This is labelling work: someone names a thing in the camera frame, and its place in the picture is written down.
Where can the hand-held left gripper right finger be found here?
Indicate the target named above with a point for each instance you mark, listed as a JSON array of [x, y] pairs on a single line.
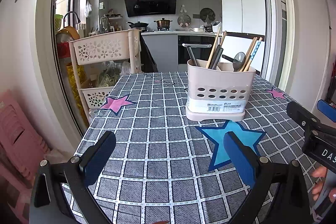
[[240, 158]]

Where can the black range hood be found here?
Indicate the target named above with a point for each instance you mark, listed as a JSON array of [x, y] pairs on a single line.
[[149, 3]]

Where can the blue star sticker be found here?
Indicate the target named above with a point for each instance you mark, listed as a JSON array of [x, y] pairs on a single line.
[[218, 140]]

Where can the gold shiny bag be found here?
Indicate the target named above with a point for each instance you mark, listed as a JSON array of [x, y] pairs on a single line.
[[74, 92]]

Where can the condiment rack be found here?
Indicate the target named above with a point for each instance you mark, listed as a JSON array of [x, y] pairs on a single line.
[[111, 24]]

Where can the beige storage cart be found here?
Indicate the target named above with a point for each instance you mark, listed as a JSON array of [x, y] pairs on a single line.
[[99, 49]]

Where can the white refrigerator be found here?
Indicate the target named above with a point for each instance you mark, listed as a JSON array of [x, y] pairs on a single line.
[[236, 3]]

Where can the kitchen faucet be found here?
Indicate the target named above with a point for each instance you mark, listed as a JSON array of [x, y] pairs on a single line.
[[71, 12]]

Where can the white kitchen appliance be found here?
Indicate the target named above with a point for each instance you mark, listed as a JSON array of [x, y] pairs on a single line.
[[216, 27]]

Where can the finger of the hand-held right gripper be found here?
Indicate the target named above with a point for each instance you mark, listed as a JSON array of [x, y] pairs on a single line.
[[304, 117], [328, 111]]

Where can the bag of greens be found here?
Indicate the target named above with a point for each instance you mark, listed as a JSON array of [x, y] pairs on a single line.
[[110, 75]]

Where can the hanging pot lid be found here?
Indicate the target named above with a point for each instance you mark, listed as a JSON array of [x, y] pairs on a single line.
[[183, 20]]

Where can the black built-in oven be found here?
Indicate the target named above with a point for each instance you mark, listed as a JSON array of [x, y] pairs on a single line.
[[202, 54]]

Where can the black wok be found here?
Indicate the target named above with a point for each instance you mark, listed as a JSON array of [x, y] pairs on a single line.
[[137, 24]]

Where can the black hanging bag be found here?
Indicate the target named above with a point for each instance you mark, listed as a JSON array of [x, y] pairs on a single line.
[[148, 58]]

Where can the blue patterned chopstick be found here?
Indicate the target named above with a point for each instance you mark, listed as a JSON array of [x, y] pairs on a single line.
[[256, 50]]

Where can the copper cooking pot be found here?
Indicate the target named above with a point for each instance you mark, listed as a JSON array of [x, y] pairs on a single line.
[[162, 22]]

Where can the pink plastic stool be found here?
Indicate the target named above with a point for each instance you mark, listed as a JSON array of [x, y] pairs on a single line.
[[13, 200], [18, 134]]

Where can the person's right hand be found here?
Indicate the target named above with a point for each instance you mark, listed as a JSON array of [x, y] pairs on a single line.
[[320, 176]]

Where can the beige utensil holder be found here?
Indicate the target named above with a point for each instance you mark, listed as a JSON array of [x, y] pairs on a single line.
[[218, 108]]

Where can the grey base cabinet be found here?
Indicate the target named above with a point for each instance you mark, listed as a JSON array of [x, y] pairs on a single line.
[[162, 56]]

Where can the grey checkered tablecloth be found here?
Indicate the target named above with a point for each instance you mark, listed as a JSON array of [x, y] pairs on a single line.
[[157, 148]]

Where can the hanging plastic bag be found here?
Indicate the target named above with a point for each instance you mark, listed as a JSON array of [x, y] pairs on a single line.
[[88, 10]]

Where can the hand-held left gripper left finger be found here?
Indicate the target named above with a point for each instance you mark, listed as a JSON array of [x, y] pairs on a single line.
[[101, 155]]

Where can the pink star sticker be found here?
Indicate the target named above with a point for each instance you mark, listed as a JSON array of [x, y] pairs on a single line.
[[115, 104], [277, 93]]

